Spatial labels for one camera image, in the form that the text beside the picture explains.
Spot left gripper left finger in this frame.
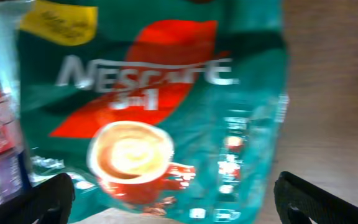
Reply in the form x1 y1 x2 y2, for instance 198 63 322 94
0 173 75 224

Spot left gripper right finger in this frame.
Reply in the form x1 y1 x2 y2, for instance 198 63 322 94
273 171 358 224

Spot green Nescafe coffee bag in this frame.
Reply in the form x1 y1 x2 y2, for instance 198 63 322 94
17 0 288 223

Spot pale green clear packet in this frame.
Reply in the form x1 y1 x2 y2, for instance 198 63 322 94
0 0 34 118

